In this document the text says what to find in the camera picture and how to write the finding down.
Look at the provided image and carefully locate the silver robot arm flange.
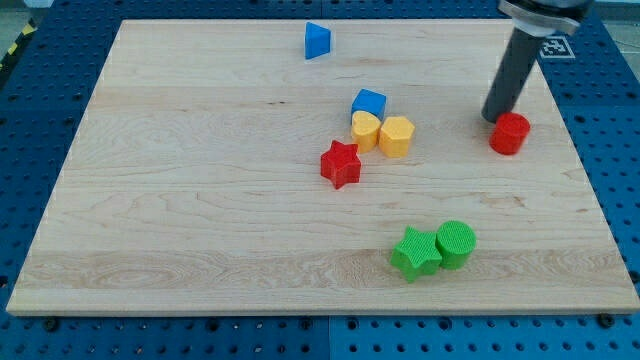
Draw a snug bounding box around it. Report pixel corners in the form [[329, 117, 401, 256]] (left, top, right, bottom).
[[498, 0, 594, 37]]

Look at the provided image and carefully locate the red star block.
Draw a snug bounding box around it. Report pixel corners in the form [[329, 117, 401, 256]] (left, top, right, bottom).
[[320, 140, 361, 189]]

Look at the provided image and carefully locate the blue cube block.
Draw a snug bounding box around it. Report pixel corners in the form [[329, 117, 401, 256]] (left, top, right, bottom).
[[351, 88, 387, 120]]

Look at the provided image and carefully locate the green star block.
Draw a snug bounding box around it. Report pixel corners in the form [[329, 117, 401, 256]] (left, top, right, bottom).
[[390, 226, 442, 283]]

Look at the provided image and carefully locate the yellow heart block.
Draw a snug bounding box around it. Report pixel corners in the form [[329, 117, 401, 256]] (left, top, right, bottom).
[[351, 110, 381, 154]]

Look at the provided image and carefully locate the yellow hexagon block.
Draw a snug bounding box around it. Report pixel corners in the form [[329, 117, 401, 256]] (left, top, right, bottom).
[[378, 116, 415, 158]]

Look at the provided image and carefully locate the light wooden board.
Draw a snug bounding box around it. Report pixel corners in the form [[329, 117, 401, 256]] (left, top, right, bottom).
[[7, 19, 639, 316]]

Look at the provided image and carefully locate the blue triangle block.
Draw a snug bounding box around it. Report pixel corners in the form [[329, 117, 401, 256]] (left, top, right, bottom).
[[304, 22, 332, 60]]

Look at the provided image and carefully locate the green cylinder block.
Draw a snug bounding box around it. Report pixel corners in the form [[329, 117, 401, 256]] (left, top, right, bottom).
[[436, 220, 476, 270]]

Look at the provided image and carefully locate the red cylinder block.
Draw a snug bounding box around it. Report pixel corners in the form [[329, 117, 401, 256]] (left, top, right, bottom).
[[489, 112, 531, 155]]

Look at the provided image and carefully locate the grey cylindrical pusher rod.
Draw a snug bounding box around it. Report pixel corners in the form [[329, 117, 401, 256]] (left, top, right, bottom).
[[481, 28, 544, 123]]

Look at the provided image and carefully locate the white fiducial marker tag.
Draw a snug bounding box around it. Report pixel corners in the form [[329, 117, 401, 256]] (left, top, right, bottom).
[[539, 35, 575, 59]]

